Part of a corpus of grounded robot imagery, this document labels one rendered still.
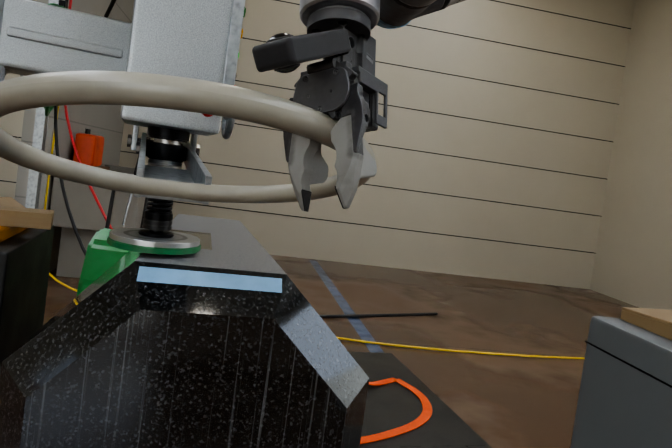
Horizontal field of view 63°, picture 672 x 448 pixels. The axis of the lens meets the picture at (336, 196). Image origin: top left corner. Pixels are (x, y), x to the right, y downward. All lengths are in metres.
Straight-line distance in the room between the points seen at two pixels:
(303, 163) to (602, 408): 0.91
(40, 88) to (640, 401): 1.09
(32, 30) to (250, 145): 4.77
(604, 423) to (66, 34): 1.80
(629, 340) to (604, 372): 0.10
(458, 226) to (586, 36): 2.99
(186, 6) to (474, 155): 6.08
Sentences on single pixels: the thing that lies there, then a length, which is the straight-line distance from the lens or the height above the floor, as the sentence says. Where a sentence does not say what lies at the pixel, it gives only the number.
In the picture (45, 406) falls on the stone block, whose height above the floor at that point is 0.54.
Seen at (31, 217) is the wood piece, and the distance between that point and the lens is 1.93.
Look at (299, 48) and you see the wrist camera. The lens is 0.52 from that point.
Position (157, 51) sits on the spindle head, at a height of 1.29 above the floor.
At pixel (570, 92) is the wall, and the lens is 7.84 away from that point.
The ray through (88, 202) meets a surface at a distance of 4.48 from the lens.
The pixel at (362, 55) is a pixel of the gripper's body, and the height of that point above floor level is 1.21.
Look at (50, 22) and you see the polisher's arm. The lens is 1.99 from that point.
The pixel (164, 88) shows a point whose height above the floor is 1.13.
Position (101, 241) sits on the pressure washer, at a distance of 3.29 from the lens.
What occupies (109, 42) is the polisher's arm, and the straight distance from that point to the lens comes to 1.98.
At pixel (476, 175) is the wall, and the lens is 7.18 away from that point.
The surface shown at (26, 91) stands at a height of 1.11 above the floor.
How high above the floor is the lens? 1.08
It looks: 2 degrees down
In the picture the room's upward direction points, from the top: 8 degrees clockwise
